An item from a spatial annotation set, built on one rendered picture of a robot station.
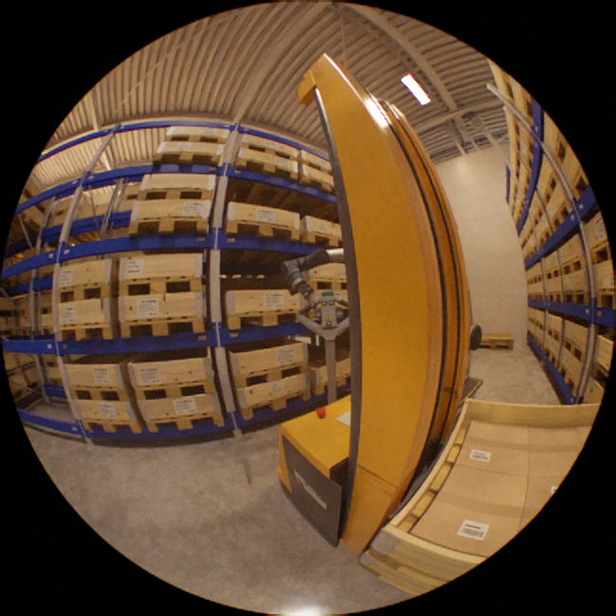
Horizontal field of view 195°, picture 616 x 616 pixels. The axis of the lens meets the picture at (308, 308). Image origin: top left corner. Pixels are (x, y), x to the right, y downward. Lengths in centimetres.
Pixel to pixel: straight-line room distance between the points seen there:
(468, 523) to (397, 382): 60
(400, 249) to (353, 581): 143
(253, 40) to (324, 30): 168
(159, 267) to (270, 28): 628
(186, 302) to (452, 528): 195
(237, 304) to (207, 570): 206
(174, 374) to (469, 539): 194
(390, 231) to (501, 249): 605
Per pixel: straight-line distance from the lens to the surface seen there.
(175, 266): 168
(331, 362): 116
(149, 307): 168
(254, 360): 172
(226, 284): 293
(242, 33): 656
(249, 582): 138
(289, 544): 139
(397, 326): 31
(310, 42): 658
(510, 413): 117
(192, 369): 168
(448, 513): 75
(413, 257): 29
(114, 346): 192
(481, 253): 626
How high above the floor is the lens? 133
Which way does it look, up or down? level
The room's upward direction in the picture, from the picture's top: 4 degrees counter-clockwise
